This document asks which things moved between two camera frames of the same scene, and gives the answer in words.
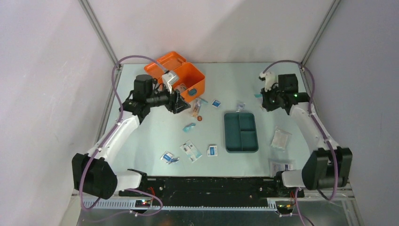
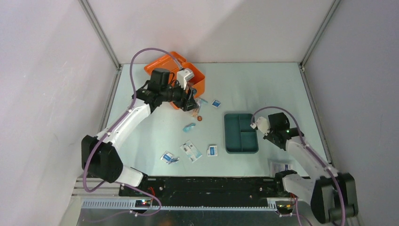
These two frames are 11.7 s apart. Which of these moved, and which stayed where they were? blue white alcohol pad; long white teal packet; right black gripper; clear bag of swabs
Moved: right black gripper
Stayed: blue white alcohol pad; clear bag of swabs; long white teal packet
